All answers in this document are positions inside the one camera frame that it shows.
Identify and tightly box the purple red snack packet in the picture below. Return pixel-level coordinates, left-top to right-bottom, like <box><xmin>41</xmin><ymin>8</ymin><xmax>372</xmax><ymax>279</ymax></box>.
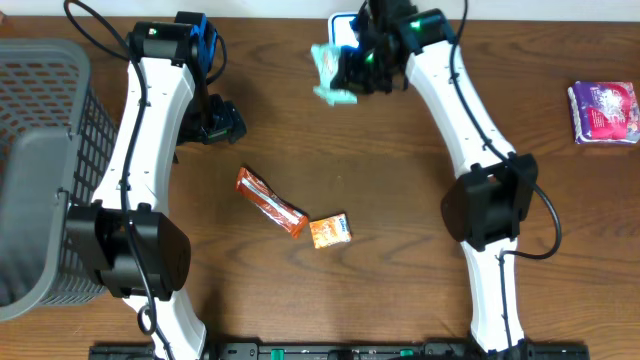
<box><xmin>567</xmin><ymin>81</ymin><xmax>639</xmax><ymax>145</ymax></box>

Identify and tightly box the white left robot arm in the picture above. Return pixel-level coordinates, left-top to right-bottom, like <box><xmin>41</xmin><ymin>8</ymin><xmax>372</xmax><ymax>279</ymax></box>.
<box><xmin>66</xmin><ymin>11</ymin><xmax>247</xmax><ymax>359</ymax></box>

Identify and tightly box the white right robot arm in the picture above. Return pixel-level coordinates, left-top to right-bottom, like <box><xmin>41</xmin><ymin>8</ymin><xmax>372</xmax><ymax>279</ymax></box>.
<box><xmin>328</xmin><ymin>1</ymin><xmax>538</xmax><ymax>359</ymax></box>

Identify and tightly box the small orange snack packet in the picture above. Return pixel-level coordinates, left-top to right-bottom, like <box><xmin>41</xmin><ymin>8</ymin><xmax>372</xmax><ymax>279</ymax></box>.
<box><xmin>309</xmin><ymin>213</ymin><xmax>352</xmax><ymax>249</ymax></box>

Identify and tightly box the teal snack packet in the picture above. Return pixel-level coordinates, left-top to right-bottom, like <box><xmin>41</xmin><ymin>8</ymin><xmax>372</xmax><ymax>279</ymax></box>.
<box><xmin>310</xmin><ymin>43</ymin><xmax>357</xmax><ymax>106</ymax></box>

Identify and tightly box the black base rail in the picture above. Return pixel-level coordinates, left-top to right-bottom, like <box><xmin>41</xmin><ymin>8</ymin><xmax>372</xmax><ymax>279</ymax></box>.
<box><xmin>88</xmin><ymin>341</ymin><xmax>592</xmax><ymax>360</ymax></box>

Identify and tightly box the grey plastic mesh basket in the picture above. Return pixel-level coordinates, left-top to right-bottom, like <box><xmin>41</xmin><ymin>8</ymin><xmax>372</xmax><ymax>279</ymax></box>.
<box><xmin>1</xmin><ymin>38</ymin><xmax>117</xmax><ymax>321</ymax></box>

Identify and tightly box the orange snack bar wrapper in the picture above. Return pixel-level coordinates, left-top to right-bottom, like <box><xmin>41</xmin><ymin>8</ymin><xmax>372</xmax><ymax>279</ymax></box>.
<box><xmin>235</xmin><ymin>167</ymin><xmax>308</xmax><ymax>238</ymax></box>

